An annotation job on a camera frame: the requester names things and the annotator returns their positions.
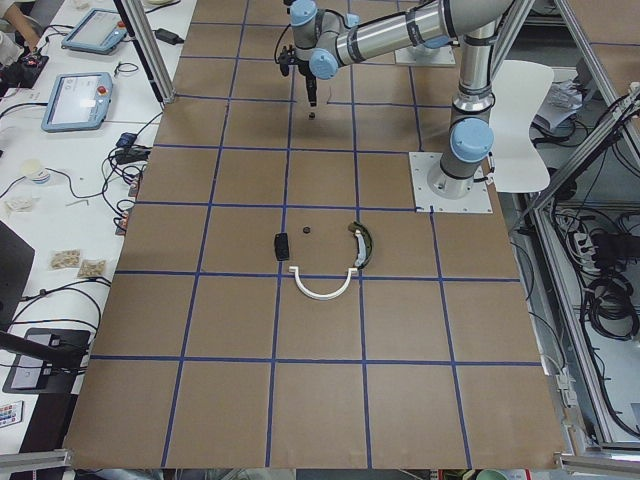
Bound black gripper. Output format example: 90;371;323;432
301;62;317;108

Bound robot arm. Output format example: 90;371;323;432
276;0;365;108
312;1;531;200

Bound small black flat part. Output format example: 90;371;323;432
274;232;290;261

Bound dark green curved part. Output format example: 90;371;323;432
348;221;374;270

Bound black power adapter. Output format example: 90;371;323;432
154;28;184;45

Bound white curved plastic arc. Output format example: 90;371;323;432
288;266;359;302

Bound white plastic chair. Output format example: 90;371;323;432
490;60;554;193

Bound blue teach pendant far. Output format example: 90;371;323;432
61;8;127;55

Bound blue teach pendant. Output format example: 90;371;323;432
61;8;127;55
41;72;113;133

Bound blue teach pendant near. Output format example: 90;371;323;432
41;72;113;133

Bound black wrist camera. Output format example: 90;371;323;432
276;45;296;77

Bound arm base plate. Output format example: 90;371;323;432
409;152;493;214
394;45;456;68

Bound aluminium frame post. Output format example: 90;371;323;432
114;0;176;105

